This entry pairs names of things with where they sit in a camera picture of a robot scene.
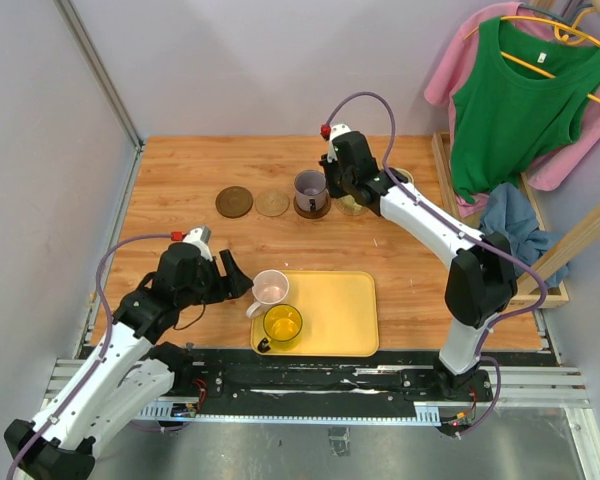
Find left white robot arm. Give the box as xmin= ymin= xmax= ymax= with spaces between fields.
xmin=4 ymin=240 xmax=253 ymax=479

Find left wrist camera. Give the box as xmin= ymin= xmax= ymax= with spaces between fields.
xmin=170 ymin=226 xmax=213 ymax=262

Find aluminium rail frame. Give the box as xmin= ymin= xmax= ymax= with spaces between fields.
xmin=17 ymin=357 xmax=600 ymax=480

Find cream plastic cup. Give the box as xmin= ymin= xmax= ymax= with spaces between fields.
xmin=394 ymin=168 xmax=414 ymax=183

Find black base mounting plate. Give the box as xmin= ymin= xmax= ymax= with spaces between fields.
xmin=74 ymin=345 xmax=554 ymax=420

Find yellow plastic tray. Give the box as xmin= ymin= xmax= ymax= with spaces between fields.
xmin=250 ymin=270 xmax=379 ymax=357

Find yellow transparent cup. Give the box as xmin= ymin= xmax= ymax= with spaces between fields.
xmin=256 ymin=304 xmax=304 ymax=354

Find white cup green handle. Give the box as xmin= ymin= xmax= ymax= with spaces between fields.
xmin=339 ymin=196 xmax=361 ymax=210

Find purple plastic cup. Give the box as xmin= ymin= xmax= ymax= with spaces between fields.
xmin=294 ymin=170 xmax=328 ymax=212

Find aluminium corner post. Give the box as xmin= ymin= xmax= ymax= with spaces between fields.
xmin=53 ymin=0 xmax=145 ymax=151

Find pink plastic cup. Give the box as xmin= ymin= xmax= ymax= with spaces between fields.
xmin=246 ymin=270 xmax=290 ymax=319

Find green tank top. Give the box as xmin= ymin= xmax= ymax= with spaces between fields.
xmin=451 ymin=17 xmax=600 ymax=204

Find blue crumpled cloth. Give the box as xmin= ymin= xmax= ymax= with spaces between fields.
xmin=479 ymin=183 xmax=562 ymax=266

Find yellow clothes hanger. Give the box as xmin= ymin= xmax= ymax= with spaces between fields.
xmin=464 ymin=6 xmax=600 ymax=105

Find wooden clothes rack frame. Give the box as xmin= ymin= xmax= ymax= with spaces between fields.
xmin=424 ymin=1 xmax=600 ymax=309

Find dark wooden coaster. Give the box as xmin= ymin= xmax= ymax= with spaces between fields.
xmin=293 ymin=198 xmax=331 ymax=220
xmin=215 ymin=186 xmax=253 ymax=219

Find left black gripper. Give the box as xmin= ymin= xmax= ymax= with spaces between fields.
xmin=177 ymin=248 xmax=254 ymax=308

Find woven rattan coaster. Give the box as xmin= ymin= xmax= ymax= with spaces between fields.
xmin=334 ymin=197 xmax=368 ymax=216
xmin=254 ymin=189 xmax=290 ymax=217

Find pink t-shirt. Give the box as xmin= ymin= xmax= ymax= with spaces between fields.
xmin=424 ymin=1 xmax=600 ymax=191

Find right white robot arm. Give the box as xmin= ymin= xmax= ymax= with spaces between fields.
xmin=319 ymin=124 xmax=517 ymax=400

